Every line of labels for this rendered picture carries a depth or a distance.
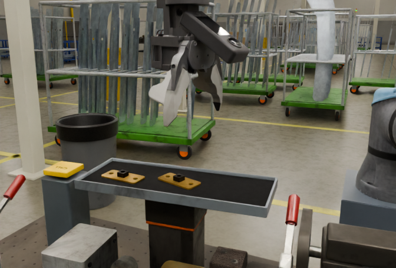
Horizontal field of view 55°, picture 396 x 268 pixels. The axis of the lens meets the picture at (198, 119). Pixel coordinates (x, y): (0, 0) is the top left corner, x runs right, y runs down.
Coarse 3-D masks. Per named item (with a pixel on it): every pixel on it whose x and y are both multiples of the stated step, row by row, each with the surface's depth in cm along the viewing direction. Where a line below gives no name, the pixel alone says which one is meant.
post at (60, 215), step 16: (48, 176) 81; (48, 192) 80; (64, 192) 78; (80, 192) 82; (48, 208) 81; (64, 208) 79; (80, 208) 82; (48, 224) 82; (64, 224) 80; (48, 240) 83
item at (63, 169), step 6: (60, 162) 84; (66, 162) 84; (48, 168) 80; (54, 168) 80; (60, 168) 80; (66, 168) 80; (72, 168) 80; (78, 168) 82; (48, 174) 79; (54, 174) 79; (60, 174) 78; (66, 174) 78; (72, 174) 80
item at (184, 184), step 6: (168, 174) 76; (174, 174) 76; (180, 174) 74; (162, 180) 74; (168, 180) 73; (174, 180) 73; (180, 180) 72; (186, 180) 73; (192, 180) 73; (180, 186) 71; (186, 186) 70; (192, 186) 70
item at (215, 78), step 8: (200, 72) 68; (208, 72) 66; (216, 72) 66; (192, 80) 71; (200, 80) 69; (208, 80) 66; (216, 80) 67; (200, 88) 71; (208, 88) 70; (216, 88) 67; (216, 96) 68; (216, 104) 70
